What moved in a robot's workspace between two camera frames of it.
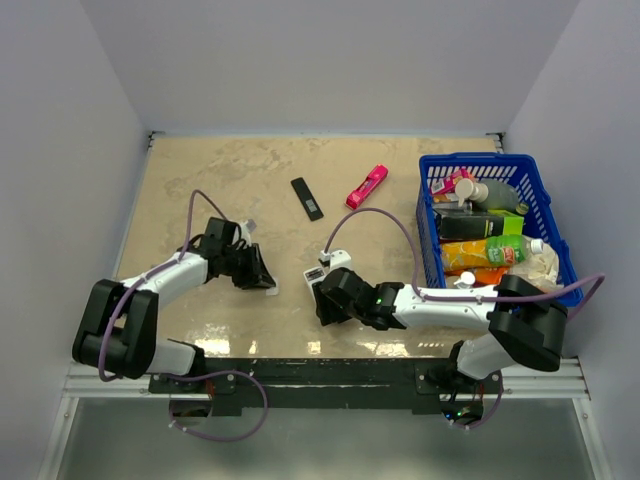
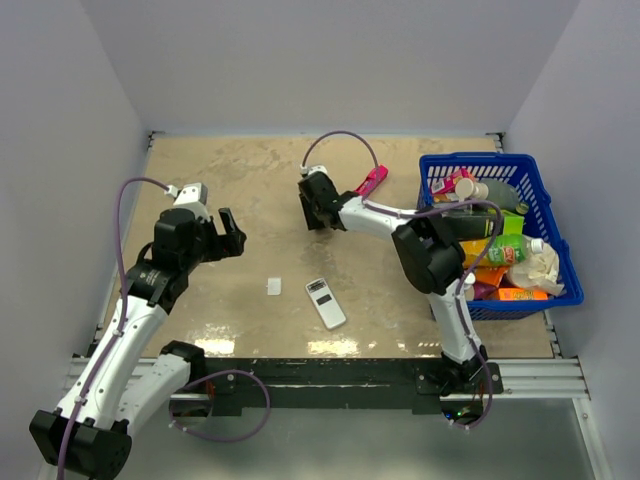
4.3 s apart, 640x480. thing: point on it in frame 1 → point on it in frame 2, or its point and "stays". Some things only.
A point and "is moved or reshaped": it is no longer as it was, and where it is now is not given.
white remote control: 312,276 is moved or reshaped
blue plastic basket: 518,170 stays
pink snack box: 448,185 stays
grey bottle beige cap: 494,195 stays
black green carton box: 478,224 stays
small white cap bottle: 467,279 stays
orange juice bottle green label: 496,250 stays
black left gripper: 257,276 → 227,245
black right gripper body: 332,312 → 312,212
